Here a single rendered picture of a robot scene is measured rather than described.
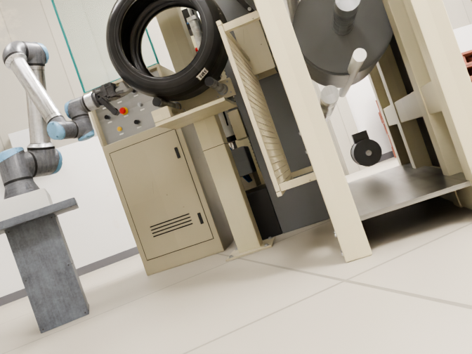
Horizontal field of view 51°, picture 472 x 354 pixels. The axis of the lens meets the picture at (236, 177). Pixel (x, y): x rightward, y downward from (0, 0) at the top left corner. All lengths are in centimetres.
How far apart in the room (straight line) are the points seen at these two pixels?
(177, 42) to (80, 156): 272
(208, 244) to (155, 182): 52
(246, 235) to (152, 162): 85
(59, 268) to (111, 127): 108
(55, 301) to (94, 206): 262
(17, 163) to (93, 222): 252
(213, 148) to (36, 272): 114
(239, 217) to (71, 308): 100
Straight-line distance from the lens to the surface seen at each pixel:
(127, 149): 332
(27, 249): 279
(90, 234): 532
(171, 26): 292
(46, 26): 574
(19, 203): 279
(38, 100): 271
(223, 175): 278
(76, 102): 271
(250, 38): 274
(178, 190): 322
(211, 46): 243
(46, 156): 298
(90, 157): 536
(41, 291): 280
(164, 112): 248
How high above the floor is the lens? 43
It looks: level
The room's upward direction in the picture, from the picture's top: 19 degrees counter-clockwise
